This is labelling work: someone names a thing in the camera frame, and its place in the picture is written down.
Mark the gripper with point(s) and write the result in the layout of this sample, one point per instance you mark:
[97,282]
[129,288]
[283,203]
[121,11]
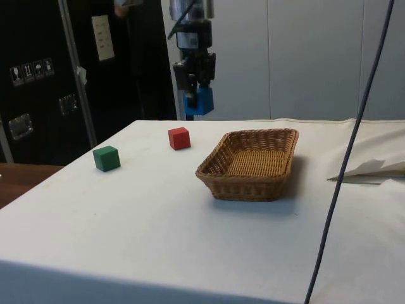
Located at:
[202,33]

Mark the blue cube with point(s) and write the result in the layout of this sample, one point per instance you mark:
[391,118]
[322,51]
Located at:
[204,101]

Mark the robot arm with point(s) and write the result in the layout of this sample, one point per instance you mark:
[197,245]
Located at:
[202,6]

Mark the red cube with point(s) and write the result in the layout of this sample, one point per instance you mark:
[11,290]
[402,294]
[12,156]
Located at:
[179,139]

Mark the wicker basket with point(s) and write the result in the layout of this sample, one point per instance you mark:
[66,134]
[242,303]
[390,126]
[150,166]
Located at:
[246,177]

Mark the green cube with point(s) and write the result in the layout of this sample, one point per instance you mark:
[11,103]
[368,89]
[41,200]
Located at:
[107,159]

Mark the black cabinet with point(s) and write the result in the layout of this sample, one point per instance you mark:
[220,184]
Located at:
[38,104]

